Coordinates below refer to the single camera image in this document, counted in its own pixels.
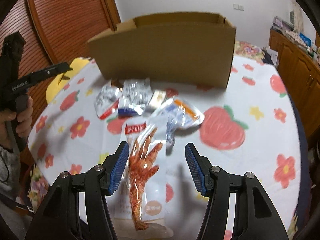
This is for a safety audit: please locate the clear spicy chicken feet packet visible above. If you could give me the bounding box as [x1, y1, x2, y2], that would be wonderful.
[113, 115, 173, 239]

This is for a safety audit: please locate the silver foil snack bag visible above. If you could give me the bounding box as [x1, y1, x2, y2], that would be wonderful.
[118, 78, 153, 117]

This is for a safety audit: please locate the left hand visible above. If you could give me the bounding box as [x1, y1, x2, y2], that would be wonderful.
[1, 96, 33, 150]

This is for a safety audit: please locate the yellow plush toy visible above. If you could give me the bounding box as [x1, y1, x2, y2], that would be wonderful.
[46, 57, 89, 104]

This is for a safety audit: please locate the red white snack packet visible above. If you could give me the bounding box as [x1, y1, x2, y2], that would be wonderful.
[94, 84, 122, 120]

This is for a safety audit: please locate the white strawberry print blanket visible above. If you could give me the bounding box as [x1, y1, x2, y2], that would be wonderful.
[28, 56, 301, 239]

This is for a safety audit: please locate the small orange silver packet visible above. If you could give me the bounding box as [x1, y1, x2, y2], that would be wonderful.
[151, 96, 204, 151]

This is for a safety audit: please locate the small beige snack bar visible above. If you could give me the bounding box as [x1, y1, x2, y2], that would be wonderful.
[146, 89, 167, 111]

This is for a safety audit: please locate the wooden sideboard cabinet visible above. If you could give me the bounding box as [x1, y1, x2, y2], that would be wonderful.
[268, 29, 320, 139]

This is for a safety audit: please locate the floral bed quilt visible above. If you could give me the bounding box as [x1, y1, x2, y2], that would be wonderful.
[234, 41, 264, 63]

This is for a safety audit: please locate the brown cardboard box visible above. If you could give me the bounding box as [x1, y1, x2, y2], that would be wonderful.
[88, 12, 236, 89]

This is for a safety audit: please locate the folded patterned cloth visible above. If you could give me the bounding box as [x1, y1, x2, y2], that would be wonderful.
[283, 30, 303, 43]

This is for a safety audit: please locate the white small fan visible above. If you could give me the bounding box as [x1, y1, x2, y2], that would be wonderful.
[290, 11, 295, 25]

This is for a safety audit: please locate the white wall switch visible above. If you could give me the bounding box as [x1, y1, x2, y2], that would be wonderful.
[233, 4, 244, 11]

